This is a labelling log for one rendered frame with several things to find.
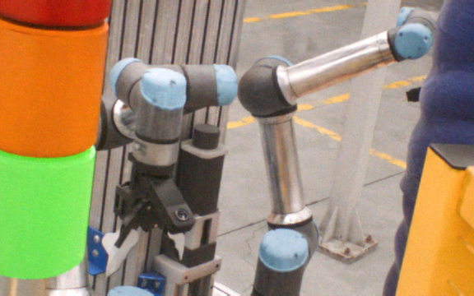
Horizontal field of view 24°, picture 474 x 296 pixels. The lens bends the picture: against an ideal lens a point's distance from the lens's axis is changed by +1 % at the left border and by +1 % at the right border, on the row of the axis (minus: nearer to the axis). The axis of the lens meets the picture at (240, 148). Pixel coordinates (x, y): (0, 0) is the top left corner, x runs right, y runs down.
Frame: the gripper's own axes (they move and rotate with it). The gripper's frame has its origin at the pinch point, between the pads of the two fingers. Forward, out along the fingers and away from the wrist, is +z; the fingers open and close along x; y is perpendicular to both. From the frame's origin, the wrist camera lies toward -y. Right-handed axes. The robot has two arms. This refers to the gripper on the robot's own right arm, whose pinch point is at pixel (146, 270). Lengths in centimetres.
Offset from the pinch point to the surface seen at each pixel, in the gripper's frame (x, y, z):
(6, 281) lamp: 83, -98, -65
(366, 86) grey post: -281, 211, 62
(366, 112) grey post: -282, 209, 74
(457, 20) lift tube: -53, -13, -47
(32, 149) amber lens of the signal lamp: 83, -100, -72
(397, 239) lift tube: -55, -8, 0
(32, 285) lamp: 82, -99, -65
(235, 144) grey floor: -322, 346, 150
